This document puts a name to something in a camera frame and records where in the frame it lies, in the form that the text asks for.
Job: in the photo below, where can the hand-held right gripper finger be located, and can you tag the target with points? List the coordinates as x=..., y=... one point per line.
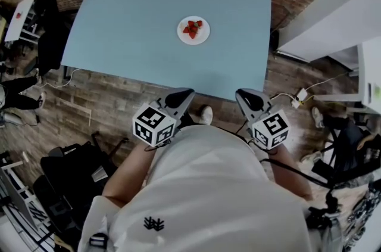
x=244, y=108
x=256, y=99

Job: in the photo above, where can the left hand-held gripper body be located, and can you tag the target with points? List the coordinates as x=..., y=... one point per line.
x=153, y=125

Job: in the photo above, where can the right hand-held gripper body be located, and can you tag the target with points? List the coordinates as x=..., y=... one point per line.
x=271, y=130

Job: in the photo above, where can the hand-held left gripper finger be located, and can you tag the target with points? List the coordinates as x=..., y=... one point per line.
x=178, y=96
x=186, y=106

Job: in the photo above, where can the red strawberry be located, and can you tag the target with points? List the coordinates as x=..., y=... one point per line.
x=186, y=30
x=199, y=23
x=193, y=35
x=190, y=24
x=193, y=29

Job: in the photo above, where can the white round plate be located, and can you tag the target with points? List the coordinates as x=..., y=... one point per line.
x=202, y=36

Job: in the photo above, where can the person's right forearm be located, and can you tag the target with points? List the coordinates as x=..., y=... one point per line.
x=291, y=176

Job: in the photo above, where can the person's left forearm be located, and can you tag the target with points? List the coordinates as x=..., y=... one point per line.
x=128, y=176

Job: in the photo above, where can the person's black trouser leg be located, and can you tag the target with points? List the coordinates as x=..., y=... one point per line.
x=190, y=121

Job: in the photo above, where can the person's white shoe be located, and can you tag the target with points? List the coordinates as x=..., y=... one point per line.
x=206, y=115

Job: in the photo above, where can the white power strip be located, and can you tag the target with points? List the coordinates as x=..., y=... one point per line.
x=300, y=96

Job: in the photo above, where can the person's white shirt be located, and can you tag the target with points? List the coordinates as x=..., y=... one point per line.
x=202, y=191

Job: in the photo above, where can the black bag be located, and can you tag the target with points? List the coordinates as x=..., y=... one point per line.
x=74, y=173

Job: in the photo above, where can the white cabinet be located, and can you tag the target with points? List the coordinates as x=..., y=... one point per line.
x=327, y=15

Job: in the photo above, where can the white desk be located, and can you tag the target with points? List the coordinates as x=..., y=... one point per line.
x=372, y=66

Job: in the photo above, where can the white metal rack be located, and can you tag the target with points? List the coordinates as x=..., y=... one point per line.
x=18, y=194

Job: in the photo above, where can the white side table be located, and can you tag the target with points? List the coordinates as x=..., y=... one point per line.
x=25, y=15

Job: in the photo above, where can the small red fruit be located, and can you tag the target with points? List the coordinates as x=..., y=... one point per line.
x=18, y=15

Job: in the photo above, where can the black clamp mount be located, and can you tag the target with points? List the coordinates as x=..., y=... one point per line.
x=324, y=212

